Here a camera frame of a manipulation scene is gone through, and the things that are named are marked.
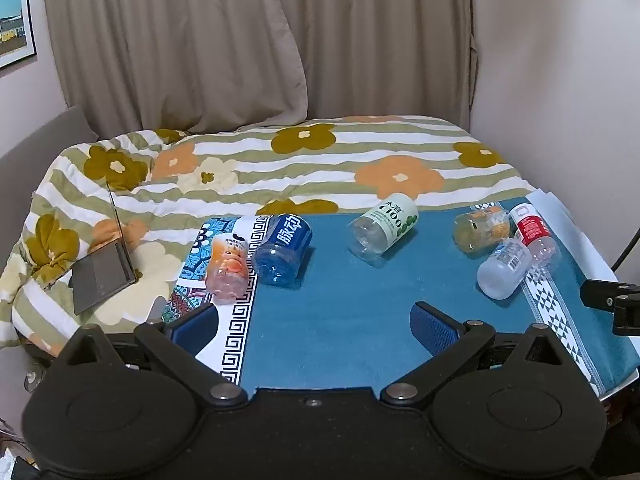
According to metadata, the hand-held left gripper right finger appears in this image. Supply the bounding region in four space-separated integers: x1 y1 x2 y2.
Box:
381 301 585 406

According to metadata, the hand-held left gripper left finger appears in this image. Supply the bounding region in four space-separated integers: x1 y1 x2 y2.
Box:
57 304 249 407

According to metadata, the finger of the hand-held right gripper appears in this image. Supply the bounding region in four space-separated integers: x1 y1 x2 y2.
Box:
580 279 640 337

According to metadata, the orange label clear cup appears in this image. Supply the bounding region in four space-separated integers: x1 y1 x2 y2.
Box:
206 232 251 301

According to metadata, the white label frosted cup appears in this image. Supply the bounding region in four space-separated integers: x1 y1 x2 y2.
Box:
476 240 533 301

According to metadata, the yellow label clear cup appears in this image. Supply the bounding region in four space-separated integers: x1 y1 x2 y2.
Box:
453 206 516 253

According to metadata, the green and white label cup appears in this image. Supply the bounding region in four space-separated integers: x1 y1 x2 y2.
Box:
348 193 419 265

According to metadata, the red label clear cup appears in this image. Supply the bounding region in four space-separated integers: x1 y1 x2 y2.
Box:
509 203 562 267

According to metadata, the blue label clear cup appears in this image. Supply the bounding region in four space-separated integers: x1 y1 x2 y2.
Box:
251 213 313 289

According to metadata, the blue patterned table mat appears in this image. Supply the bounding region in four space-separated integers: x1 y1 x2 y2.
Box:
160 197 640 401

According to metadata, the grey laptop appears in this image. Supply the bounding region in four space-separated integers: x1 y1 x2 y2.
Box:
71 182 138 316

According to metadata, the floral striped blanket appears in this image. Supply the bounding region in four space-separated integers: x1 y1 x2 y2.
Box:
0 115 538 348

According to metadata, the beige curtain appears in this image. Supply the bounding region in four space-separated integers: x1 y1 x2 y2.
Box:
267 0 478 128
44 0 307 136

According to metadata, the black cable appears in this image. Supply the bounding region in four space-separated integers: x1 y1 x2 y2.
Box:
611 227 640 273

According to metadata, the framed wall picture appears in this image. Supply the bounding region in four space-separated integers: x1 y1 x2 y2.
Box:
0 0 38 73

